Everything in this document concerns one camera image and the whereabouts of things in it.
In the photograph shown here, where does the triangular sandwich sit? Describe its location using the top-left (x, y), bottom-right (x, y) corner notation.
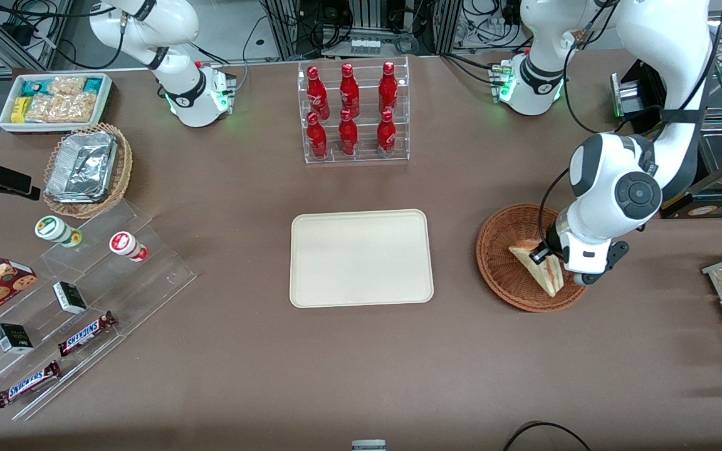
top-left (509, 239), bottom-right (564, 298)

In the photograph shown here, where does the brown round wicker basket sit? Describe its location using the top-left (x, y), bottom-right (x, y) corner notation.
top-left (476, 204), bottom-right (592, 313)

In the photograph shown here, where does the aluminium foil tray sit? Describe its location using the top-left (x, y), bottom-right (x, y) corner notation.
top-left (45, 131), bottom-right (118, 205)

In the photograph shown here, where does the light tan wicker basket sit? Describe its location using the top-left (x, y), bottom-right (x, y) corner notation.
top-left (43, 123), bottom-right (133, 219)

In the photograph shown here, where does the beige rectangular tray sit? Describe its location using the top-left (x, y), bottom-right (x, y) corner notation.
top-left (290, 209), bottom-right (434, 309)

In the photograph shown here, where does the white rectangular snack bin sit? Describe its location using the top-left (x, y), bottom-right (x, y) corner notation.
top-left (0, 73), bottom-right (114, 134)

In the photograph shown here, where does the green lid white cup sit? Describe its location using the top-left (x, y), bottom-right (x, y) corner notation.
top-left (34, 215), bottom-right (83, 249)

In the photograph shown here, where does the red lid white cup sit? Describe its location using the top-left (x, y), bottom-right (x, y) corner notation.
top-left (109, 231), bottom-right (149, 262)

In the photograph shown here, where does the small black box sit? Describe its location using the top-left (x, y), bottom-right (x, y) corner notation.
top-left (0, 323), bottom-right (34, 355)
top-left (53, 281), bottom-right (88, 315)

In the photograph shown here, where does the black box silver face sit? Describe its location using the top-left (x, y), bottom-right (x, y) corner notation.
top-left (610, 61), bottom-right (651, 121)

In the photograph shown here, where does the clear acrylic tiered stand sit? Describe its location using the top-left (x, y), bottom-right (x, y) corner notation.
top-left (0, 199), bottom-right (197, 422)

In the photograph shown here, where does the Snickers chocolate bar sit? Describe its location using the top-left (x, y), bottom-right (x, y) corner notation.
top-left (0, 361), bottom-right (61, 409)
top-left (57, 311), bottom-right (117, 358)

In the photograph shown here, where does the red cola bottle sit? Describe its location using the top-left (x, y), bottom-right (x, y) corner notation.
top-left (377, 110), bottom-right (397, 158)
top-left (306, 111), bottom-right (329, 160)
top-left (306, 66), bottom-right (330, 120)
top-left (338, 109), bottom-right (358, 157)
top-left (379, 61), bottom-right (398, 117)
top-left (339, 63), bottom-right (360, 118)

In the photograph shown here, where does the clear acrylic bottle rack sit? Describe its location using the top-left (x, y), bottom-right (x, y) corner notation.
top-left (297, 56), bottom-right (411, 165)

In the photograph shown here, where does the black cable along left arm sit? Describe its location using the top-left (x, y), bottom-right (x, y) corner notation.
top-left (538, 0), bottom-right (722, 250)

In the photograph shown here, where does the black looped cable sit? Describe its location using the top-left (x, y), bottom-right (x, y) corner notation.
top-left (502, 421), bottom-right (594, 451)

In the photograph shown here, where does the black cable bundle left base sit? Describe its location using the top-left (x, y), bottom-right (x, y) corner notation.
top-left (441, 53), bottom-right (500, 86)

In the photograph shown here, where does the black cable right arm base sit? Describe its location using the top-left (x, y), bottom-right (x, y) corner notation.
top-left (236, 16), bottom-right (274, 95)

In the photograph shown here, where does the aluminium frame structure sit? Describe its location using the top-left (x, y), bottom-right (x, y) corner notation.
top-left (261, 0), bottom-right (462, 61)

